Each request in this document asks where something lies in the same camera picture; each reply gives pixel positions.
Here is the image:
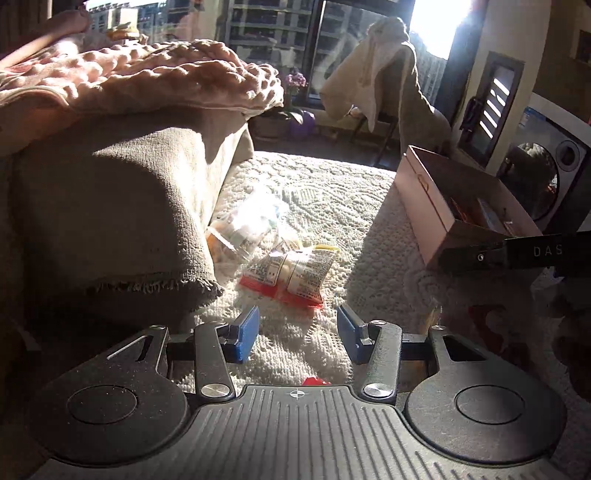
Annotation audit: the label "beige woven throw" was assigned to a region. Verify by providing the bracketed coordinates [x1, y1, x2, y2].
[0, 115, 256, 306]

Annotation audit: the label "clear bread bag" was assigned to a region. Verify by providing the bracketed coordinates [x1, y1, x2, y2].
[205, 185, 302, 267]

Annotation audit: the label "pink potted flowers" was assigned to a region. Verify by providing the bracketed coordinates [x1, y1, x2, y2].
[253, 71, 309, 140]

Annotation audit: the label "pink bubble blanket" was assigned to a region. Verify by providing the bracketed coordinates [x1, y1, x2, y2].
[0, 9, 284, 158]

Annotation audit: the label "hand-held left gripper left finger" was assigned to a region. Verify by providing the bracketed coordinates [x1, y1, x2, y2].
[104, 305, 260, 403]

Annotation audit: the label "orange snack packet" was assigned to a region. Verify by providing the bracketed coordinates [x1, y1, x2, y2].
[449, 196, 481, 223]

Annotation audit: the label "dark chair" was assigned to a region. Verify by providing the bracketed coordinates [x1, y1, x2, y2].
[351, 107, 403, 168]

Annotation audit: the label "purple flower pot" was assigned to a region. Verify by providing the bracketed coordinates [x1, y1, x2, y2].
[290, 110, 316, 139]

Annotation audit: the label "cream quilted blanket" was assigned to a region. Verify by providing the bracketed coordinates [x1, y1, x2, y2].
[320, 17, 451, 153]

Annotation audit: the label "dark framed wall panel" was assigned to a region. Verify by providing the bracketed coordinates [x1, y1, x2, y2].
[457, 51, 526, 168]

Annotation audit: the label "red snack packet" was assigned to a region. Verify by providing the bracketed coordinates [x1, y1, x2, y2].
[239, 244, 341, 311]

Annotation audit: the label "grey washing machine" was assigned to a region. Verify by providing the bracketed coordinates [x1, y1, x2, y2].
[496, 92, 591, 232]

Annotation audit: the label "white lace tablecloth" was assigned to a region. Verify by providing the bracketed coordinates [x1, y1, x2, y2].
[182, 151, 591, 462]

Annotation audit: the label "dark hanging cloth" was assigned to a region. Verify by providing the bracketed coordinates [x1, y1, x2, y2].
[462, 97, 484, 146]

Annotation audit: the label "pink cardboard box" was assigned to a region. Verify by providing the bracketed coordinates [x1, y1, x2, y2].
[394, 145, 544, 271]

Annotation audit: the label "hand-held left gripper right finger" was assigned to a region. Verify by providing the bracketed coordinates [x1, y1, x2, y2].
[337, 304, 499, 401]

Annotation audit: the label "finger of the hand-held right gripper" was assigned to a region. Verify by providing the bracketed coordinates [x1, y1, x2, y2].
[438, 235, 509, 275]

